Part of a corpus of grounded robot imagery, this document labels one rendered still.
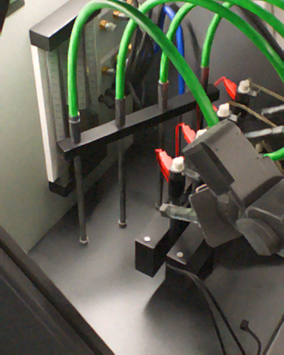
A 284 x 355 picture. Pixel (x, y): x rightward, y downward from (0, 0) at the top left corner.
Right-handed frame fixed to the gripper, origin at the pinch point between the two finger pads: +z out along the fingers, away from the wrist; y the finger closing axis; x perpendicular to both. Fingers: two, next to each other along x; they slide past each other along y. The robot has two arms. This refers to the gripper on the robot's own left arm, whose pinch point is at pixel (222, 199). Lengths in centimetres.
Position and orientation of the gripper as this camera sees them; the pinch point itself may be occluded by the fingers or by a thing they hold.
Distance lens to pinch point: 87.8
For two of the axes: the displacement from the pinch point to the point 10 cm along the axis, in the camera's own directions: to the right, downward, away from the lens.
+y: -9.2, 3.9, -0.9
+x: 3.9, 9.2, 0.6
